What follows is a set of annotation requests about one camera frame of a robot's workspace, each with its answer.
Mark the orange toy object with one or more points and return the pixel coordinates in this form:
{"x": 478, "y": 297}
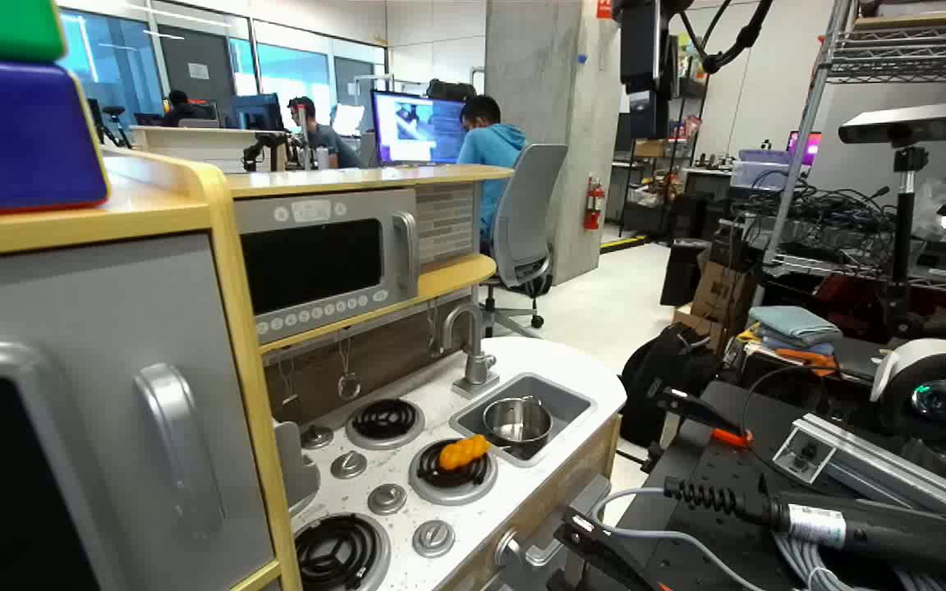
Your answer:
{"x": 464, "y": 452}

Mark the silver pot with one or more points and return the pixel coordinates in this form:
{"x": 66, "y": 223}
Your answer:
{"x": 516, "y": 422}

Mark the toy kitchen sink basin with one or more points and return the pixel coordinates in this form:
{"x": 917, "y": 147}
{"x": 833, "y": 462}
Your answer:
{"x": 562, "y": 404}

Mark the back stove burner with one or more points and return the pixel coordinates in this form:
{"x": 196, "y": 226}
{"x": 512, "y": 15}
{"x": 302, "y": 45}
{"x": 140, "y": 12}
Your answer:
{"x": 385, "y": 425}

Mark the stove burner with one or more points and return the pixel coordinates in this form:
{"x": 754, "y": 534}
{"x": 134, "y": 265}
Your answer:
{"x": 342, "y": 553}
{"x": 385, "y": 425}
{"x": 451, "y": 488}

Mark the middle stove burner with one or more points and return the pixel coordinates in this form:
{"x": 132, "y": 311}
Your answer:
{"x": 451, "y": 488}

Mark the front stove burner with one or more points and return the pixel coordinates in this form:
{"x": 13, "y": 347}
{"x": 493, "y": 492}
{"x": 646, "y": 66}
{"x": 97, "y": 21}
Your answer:
{"x": 342, "y": 553}

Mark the silver toy faucet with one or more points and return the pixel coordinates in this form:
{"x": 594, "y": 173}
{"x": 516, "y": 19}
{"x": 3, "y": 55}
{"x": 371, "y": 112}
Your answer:
{"x": 464, "y": 334}

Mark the grey office chair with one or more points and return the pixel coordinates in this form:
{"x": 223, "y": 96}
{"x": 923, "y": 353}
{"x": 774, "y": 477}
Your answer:
{"x": 519, "y": 241}

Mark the red fire extinguisher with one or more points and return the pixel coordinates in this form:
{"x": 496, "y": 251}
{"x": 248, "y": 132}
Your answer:
{"x": 591, "y": 206}

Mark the person in blue hoodie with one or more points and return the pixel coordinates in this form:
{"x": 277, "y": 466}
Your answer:
{"x": 493, "y": 142}

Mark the toy microwave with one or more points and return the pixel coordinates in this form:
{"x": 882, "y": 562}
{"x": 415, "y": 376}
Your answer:
{"x": 312, "y": 260}

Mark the computer monitor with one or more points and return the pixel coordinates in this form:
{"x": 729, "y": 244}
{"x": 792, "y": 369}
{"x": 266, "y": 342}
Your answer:
{"x": 412, "y": 130}

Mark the person in dark shirt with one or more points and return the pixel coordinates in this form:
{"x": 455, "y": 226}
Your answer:
{"x": 318, "y": 136}

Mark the cardboard box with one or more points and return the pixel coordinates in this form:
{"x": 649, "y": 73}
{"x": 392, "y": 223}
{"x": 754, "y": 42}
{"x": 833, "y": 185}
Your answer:
{"x": 721, "y": 305}

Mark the toy oven door grey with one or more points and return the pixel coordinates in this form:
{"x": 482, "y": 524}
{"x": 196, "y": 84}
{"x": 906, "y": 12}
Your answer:
{"x": 126, "y": 462}

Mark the black power tool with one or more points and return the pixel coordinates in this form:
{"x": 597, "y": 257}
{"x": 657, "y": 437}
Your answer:
{"x": 870, "y": 529}

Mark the blue block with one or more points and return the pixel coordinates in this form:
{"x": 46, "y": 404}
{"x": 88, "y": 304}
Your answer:
{"x": 46, "y": 150}

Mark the green block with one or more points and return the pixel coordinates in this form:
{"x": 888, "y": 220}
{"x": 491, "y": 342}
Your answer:
{"x": 30, "y": 29}

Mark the black camera on stand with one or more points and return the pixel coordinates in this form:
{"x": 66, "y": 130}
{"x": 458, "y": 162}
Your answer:
{"x": 905, "y": 132}

